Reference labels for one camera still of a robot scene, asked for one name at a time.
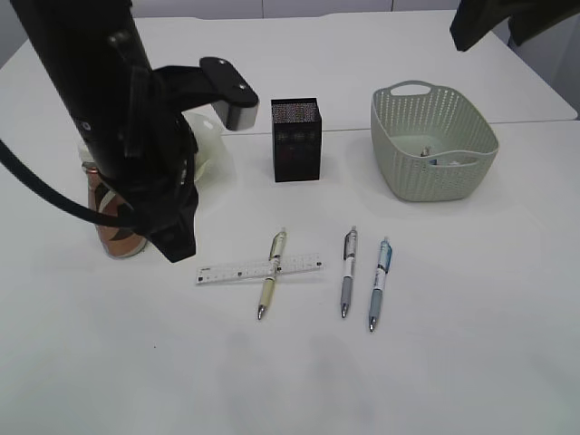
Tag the green glass wavy plate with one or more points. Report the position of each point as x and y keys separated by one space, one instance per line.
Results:
x=212 y=161

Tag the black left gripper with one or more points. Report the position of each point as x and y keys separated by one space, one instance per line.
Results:
x=145 y=174

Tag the beige retractable pen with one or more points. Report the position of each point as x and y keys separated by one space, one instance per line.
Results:
x=274 y=260

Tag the grey retractable pen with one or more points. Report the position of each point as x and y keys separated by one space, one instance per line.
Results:
x=349 y=256

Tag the green plastic woven basket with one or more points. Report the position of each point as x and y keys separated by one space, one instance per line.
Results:
x=430 y=142

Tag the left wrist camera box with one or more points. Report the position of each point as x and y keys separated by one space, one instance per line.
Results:
x=215 y=82

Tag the black mesh pen holder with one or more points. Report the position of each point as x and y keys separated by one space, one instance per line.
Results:
x=297 y=139

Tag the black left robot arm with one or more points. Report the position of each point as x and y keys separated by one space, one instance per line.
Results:
x=95 y=59

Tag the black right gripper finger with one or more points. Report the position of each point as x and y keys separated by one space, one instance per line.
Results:
x=535 y=17
x=474 y=19

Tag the light blue retractable pen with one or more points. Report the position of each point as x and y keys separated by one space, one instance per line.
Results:
x=382 y=270

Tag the clear plastic ruler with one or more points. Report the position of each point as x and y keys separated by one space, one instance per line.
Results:
x=227 y=273

